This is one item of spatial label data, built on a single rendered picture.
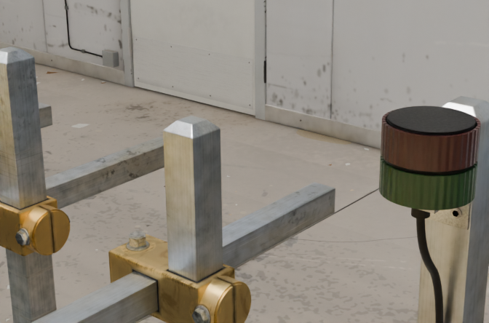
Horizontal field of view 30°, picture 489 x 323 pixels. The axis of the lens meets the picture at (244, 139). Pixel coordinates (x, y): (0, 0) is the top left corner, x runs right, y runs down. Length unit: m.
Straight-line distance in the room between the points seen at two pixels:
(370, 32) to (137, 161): 2.81
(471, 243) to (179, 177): 0.27
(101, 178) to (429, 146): 0.62
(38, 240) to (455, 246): 0.48
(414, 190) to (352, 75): 3.41
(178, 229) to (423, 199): 0.30
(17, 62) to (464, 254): 0.50
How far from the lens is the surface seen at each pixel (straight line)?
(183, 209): 0.78
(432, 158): 0.55
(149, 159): 1.15
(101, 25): 5.01
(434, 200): 0.56
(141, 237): 0.87
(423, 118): 0.57
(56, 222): 0.98
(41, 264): 1.02
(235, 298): 0.81
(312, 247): 3.07
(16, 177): 0.97
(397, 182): 0.56
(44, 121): 1.35
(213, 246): 0.81
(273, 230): 0.95
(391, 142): 0.56
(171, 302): 0.83
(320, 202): 1.01
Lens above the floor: 1.35
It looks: 19 degrees down
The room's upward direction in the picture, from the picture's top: 1 degrees counter-clockwise
